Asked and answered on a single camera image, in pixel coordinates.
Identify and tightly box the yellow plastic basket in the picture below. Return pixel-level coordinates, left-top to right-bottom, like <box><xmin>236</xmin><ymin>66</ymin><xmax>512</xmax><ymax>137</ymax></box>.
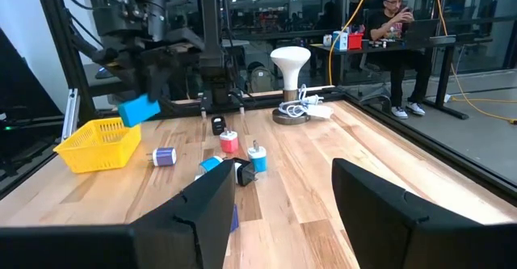
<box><xmin>53</xmin><ymin>117</ymin><xmax>142</xmax><ymax>174</ymax></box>

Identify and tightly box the white black small object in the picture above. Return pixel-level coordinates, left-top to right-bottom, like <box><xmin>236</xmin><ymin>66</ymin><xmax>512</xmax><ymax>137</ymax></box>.
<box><xmin>233</xmin><ymin>158</ymin><xmax>259</xmax><ymax>187</ymax></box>

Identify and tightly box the person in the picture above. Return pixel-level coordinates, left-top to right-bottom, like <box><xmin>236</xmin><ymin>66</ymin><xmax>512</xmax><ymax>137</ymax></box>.
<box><xmin>365</xmin><ymin>0</ymin><xmax>435</xmax><ymax>120</ymax></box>

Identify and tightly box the white mushroom table lamp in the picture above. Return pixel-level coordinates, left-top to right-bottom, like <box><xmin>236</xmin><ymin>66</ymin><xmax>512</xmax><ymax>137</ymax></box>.
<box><xmin>269</xmin><ymin>45</ymin><xmax>312</xmax><ymax>126</ymax></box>

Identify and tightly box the purple and white wall charger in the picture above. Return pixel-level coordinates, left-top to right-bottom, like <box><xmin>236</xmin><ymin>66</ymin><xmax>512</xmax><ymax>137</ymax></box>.
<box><xmin>145</xmin><ymin>147</ymin><xmax>178</xmax><ymax>167</ymax></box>

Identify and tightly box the cyan rectangular block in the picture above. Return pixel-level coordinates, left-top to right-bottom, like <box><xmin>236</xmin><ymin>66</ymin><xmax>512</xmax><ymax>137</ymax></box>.
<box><xmin>117</xmin><ymin>94</ymin><xmax>162</xmax><ymax>128</ymax></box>

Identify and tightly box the yellow extension cord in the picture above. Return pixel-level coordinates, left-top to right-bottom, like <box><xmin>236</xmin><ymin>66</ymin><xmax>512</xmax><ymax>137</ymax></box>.
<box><xmin>326</xmin><ymin>0</ymin><xmax>376</xmax><ymax>86</ymax></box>
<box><xmin>433</xmin><ymin>0</ymin><xmax>517</xmax><ymax>124</ymax></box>

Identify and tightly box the black flat monitor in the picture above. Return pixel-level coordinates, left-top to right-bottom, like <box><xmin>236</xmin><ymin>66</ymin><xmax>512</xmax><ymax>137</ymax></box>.
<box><xmin>0</xmin><ymin>28</ymin><xmax>65</xmax><ymax>121</ymax></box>

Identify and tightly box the black power adapter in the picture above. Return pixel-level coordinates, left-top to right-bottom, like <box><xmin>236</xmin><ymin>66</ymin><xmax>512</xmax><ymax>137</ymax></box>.
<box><xmin>210</xmin><ymin>116</ymin><xmax>227</xmax><ymax>137</ymax></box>

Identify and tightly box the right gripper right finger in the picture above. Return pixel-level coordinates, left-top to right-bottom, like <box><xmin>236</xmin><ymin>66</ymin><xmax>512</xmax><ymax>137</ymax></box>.
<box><xmin>331</xmin><ymin>158</ymin><xmax>517</xmax><ymax>269</ymax></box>

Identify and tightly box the grey backpack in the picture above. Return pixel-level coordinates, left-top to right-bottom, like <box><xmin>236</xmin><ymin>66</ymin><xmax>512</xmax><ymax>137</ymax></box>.
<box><xmin>248</xmin><ymin>61</ymin><xmax>275</xmax><ymax>93</ymax></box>

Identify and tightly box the dark laptop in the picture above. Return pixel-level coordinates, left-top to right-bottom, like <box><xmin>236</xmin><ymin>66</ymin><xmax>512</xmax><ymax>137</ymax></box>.
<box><xmin>403</xmin><ymin>19</ymin><xmax>441</xmax><ymax>43</ymax></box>

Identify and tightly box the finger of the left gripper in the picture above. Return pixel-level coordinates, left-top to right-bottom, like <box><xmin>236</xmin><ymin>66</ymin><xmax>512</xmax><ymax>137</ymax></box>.
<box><xmin>139</xmin><ymin>54</ymin><xmax>174</xmax><ymax>103</ymax></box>
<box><xmin>103</xmin><ymin>52</ymin><xmax>138</xmax><ymax>80</ymax></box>

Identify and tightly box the silver metal bracket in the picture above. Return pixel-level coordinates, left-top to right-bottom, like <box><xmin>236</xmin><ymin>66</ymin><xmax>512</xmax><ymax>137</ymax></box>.
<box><xmin>61</xmin><ymin>88</ymin><xmax>80</xmax><ymax>141</ymax></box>

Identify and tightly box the teal and white wall charger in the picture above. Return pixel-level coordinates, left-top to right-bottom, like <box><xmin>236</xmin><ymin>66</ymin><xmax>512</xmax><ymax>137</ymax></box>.
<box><xmin>247</xmin><ymin>140</ymin><xmax>268</xmax><ymax>174</ymax></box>
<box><xmin>194</xmin><ymin>155</ymin><xmax>225</xmax><ymax>181</ymax></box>

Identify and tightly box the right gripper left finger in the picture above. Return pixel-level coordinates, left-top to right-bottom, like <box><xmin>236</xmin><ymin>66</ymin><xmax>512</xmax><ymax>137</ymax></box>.
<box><xmin>0</xmin><ymin>158</ymin><xmax>237</xmax><ymax>269</ymax></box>

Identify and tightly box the white lamp cable with plug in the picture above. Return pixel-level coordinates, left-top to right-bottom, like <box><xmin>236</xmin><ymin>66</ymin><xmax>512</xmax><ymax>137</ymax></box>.
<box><xmin>277</xmin><ymin>83</ymin><xmax>335</xmax><ymax>120</ymax></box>

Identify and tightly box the navy blue small box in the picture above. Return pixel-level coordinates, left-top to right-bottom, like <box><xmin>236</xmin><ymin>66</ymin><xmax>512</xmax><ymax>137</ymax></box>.
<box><xmin>230</xmin><ymin>204</ymin><xmax>240</xmax><ymax>233</ymax></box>

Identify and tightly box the red box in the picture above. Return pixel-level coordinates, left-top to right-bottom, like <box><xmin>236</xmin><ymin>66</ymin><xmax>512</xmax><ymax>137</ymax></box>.
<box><xmin>347</xmin><ymin>32</ymin><xmax>364</xmax><ymax>51</ymax></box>

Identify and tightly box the blue and white box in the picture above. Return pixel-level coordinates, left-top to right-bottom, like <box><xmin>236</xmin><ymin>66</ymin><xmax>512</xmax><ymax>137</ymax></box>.
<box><xmin>332</xmin><ymin>30</ymin><xmax>349</xmax><ymax>52</ymax></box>

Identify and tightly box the black desk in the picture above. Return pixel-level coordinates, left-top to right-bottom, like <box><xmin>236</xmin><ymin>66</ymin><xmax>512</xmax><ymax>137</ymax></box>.
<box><xmin>309</xmin><ymin>34</ymin><xmax>494</xmax><ymax>120</ymax></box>

